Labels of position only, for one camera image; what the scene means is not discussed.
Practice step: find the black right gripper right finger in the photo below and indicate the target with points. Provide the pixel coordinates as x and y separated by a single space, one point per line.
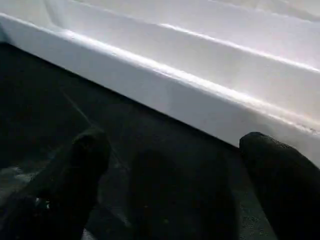
287 190

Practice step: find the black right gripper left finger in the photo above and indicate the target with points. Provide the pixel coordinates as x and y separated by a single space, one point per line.
62 195

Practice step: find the white plastic table top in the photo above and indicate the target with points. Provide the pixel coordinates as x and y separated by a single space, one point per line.
175 50

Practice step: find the black mat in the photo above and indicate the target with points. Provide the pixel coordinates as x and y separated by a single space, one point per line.
162 162

